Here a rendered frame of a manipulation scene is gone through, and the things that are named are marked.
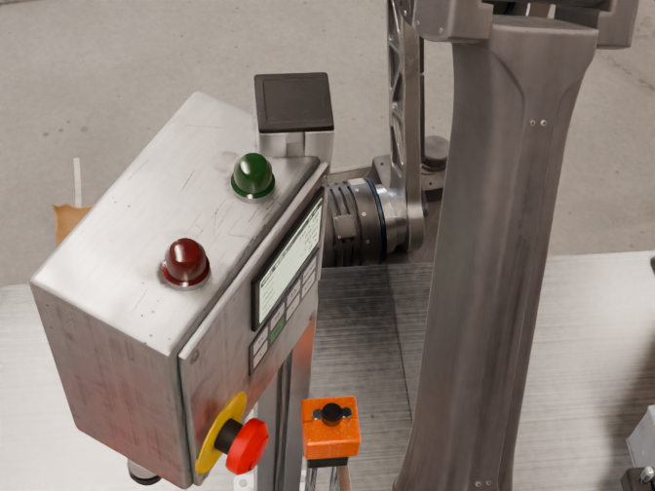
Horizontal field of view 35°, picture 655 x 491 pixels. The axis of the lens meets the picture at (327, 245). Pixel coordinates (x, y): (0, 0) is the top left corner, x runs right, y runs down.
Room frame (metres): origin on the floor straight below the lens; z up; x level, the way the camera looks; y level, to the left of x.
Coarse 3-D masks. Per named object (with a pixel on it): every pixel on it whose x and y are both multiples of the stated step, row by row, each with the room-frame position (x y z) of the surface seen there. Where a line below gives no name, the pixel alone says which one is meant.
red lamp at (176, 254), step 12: (180, 240) 0.32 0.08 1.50; (192, 240) 0.32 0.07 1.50; (168, 252) 0.31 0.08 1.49; (180, 252) 0.31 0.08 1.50; (192, 252) 0.31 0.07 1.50; (204, 252) 0.31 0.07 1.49; (168, 264) 0.31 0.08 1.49; (180, 264) 0.30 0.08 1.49; (192, 264) 0.31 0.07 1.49; (204, 264) 0.31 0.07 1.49; (168, 276) 0.30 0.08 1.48; (180, 276) 0.30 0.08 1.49; (192, 276) 0.30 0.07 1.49; (204, 276) 0.31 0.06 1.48; (180, 288) 0.30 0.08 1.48; (192, 288) 0.30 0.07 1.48
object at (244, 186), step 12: (252, 156) 0.38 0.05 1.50; (240, 168) 0.37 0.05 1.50; (252, 168) 0.37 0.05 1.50; (264, 168) 0.37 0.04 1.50; (240, 180) 0.37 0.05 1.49; (252, 180) 0.37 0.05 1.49; (264, 180) 0.37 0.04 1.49; (240, 192) 0.37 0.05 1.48; (252, 192) 0.37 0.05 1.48; (264, 192) 0.37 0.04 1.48
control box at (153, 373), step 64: (192, 128) 0.42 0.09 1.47; (128, 192) 0.36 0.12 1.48; (192, 192) 0.37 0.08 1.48; (64, 256) 0.31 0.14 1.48; (128, 256) 0.32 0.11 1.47; (256, 256) 0.33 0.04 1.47; (320, 256) 0.40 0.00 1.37; (64, 320) 0.29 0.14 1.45; (128, 320) 0.28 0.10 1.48; (192, 320) 0.28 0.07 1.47; (64, 384) 0.29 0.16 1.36; (128, 384) 0.27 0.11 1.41; (192, 384) 0.26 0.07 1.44; (256, 384) 0.33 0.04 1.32; (128, 448) 0.28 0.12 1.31; (192, 448) 0.26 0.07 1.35
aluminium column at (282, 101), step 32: (256, 96) 0.42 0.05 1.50; (288, 96) 0.43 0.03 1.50; (320, 96) 0.43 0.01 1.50; (256, 128) 0.41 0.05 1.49; (288, 128) 0.40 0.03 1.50; (320, 128) 0.41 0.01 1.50; (320, 160) 0.41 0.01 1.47; (288, 384) 0.41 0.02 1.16; (256, 416) 0.40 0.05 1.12; (288, 416) 0.41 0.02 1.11; (288, 448) 0.40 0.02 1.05; (256, 480) 0.40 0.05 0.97; (288, 480) 0.40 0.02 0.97
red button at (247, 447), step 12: (228, 420) 0.29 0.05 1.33; (252, 420) 0.29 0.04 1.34; (228, 432) 0.28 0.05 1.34; (240, 432) 0.28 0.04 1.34; (252, 432) 0.28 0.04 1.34; (264, 432) 0.29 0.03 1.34; (216, 444) 0.28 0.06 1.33; (228, 444) 0.28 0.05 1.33; (240, 444) 0.27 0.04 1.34; (252, 444) 0.27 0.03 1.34; (264, 444) 0.28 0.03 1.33; (228, 456) 0.27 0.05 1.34; (240, 456) 0.27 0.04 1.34; (252, 456) 0.27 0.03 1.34; (228, 468) 0.26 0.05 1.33; (240, 468) 0.26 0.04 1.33; (252, 468) 0.27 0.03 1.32
